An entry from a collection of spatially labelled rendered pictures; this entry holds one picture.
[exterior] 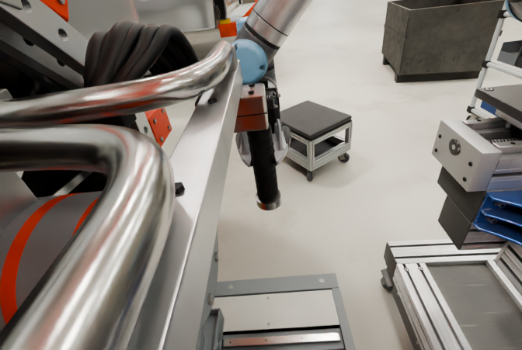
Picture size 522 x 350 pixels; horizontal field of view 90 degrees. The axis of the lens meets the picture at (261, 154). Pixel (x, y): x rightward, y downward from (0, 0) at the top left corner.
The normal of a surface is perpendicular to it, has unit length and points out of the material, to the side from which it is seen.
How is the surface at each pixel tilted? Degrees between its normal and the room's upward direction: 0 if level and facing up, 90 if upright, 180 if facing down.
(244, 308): 0
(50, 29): 90
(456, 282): 0
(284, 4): 94
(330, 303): 0
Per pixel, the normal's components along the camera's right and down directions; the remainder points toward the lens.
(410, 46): -0.18, 0.56
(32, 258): -0.10, -0.39
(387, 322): -0.12, -0.83
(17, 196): 0.99, -0.11
